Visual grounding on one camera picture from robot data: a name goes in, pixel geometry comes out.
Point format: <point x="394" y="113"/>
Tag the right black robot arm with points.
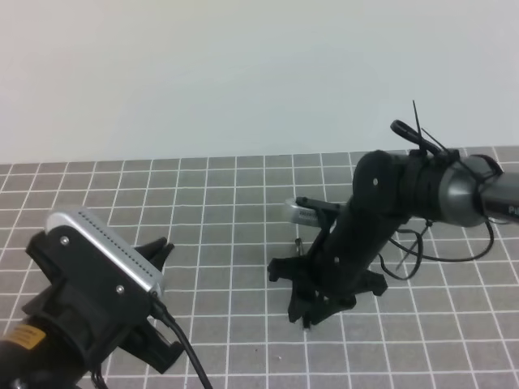
<point x="388" y="190"/>

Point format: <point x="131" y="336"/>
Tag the grey grid tablecloth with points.
<point x="449" y="318"/>

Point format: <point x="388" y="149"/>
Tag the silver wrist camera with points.
<point x="75" y="246"/>
<point x="297" y="214"/>

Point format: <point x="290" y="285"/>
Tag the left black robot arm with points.
<point x="35" y="355"/>

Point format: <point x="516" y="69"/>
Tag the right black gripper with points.
<point x="335" y="269"/>

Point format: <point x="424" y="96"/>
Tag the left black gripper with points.
<point x="95" y="307"/>

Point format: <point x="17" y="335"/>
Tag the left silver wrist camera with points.
<point x="75" y="246"/>

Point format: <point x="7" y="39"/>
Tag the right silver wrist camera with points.
<point x="297" y="214"/>

